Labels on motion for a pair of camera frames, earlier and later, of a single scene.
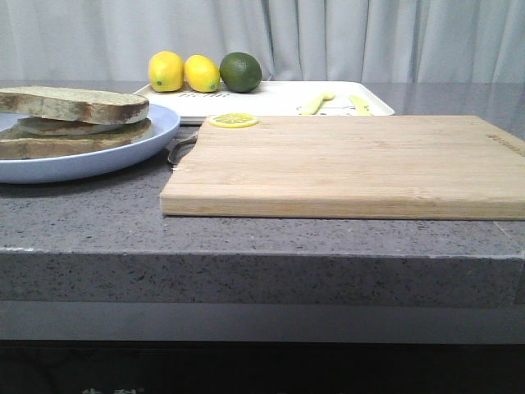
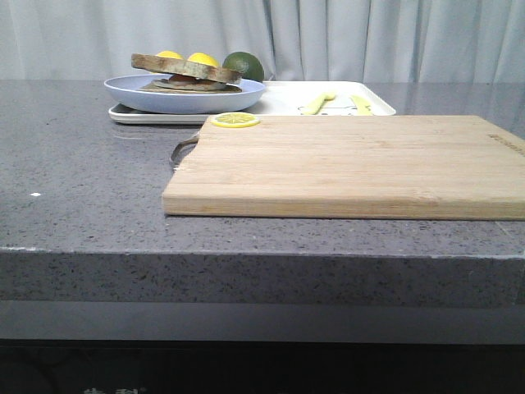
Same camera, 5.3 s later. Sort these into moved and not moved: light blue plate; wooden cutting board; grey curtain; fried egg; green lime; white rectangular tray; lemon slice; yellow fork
Moved: light blue plate; fried egg
Not moved: grey curtain; yellow fork; lemon slice; wooden cutting board; green lime; white rectangular tray
